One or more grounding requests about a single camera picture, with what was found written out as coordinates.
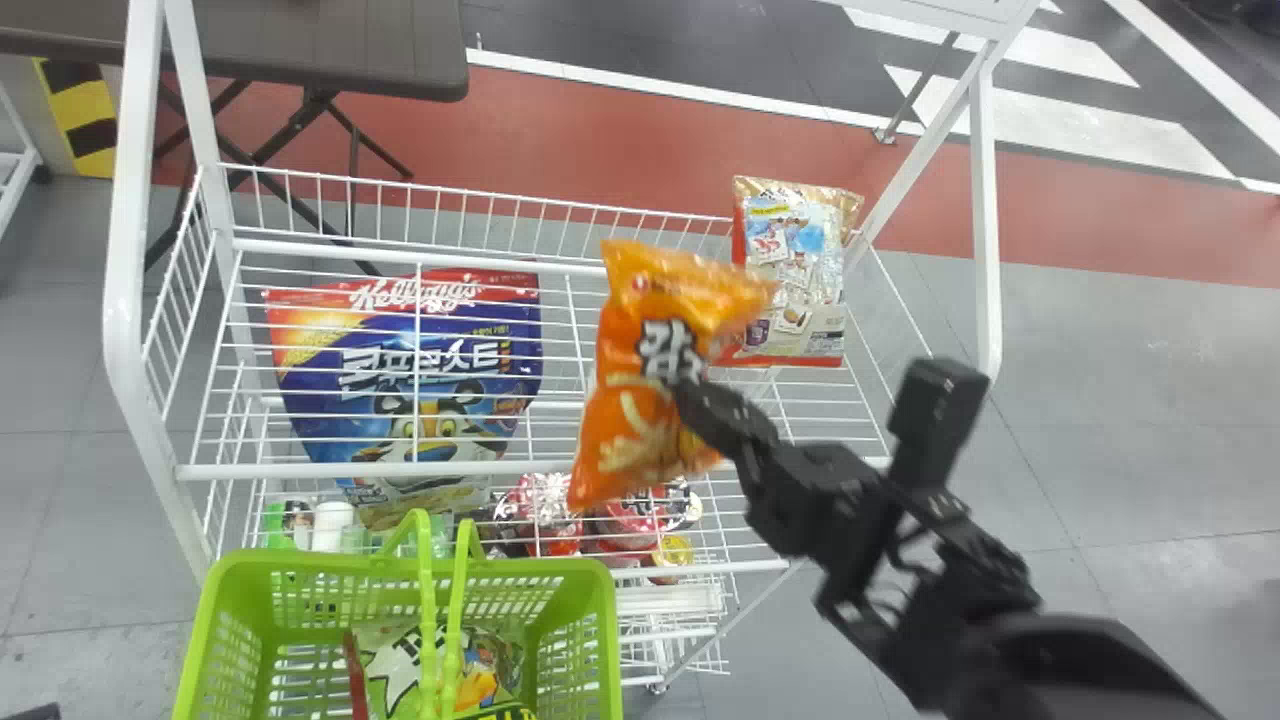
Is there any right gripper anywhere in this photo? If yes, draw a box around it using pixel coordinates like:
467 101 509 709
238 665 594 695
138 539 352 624
668 374 907 583

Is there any orange snack packet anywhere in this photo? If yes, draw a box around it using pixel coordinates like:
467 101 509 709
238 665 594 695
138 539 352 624
566 238 780 514

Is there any red noodle cup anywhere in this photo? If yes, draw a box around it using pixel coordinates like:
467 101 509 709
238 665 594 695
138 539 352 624
588 484 704 563

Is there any white and red snack packet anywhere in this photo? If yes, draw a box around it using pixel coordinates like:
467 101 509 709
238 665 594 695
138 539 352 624
714 175 866 370

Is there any silver and red snack packet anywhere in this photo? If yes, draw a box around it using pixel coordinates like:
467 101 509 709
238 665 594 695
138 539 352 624
494 472 585 559

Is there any blue cereal bag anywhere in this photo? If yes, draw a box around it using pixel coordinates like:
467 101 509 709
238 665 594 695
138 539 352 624
263 267 545 504

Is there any green snack packet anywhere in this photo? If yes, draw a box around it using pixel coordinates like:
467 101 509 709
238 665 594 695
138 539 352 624
345 620 542 720

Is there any white bottle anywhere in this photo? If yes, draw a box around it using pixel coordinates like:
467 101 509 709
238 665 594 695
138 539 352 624
311 500 357 554

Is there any green basket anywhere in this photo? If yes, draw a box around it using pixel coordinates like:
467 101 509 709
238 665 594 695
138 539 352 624
171 508 627 720

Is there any dark side table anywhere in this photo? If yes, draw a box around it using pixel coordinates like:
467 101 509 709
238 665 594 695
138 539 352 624
0 0 472 278

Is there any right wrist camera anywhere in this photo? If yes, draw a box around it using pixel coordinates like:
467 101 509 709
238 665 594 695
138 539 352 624
886 357 992 493

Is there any white wire rack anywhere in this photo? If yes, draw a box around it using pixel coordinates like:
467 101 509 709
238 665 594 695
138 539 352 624
100 0 1043 697

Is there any yellow and black striped post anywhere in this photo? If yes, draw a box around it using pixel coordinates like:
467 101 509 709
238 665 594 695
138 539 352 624
33 57 118 180

